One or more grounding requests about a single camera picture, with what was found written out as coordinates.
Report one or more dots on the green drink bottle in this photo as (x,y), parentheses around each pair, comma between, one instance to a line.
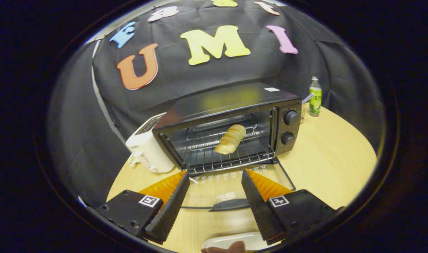
(315,100)

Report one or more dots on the black toaster oven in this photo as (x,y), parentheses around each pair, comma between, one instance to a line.
(228,102)

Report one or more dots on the white pop-up toaster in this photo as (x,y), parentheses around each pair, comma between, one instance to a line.
(147,149)

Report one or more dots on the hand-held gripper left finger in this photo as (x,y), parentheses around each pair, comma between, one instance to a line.
(170,209)

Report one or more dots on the black backdrop cloth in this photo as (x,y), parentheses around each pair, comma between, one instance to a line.
(200,73)

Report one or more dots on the white plate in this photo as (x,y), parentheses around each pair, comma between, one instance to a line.
(228,240)

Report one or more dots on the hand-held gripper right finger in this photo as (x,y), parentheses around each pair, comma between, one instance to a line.
(259,207)

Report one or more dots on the golden bread roll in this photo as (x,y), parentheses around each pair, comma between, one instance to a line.
(231,138)

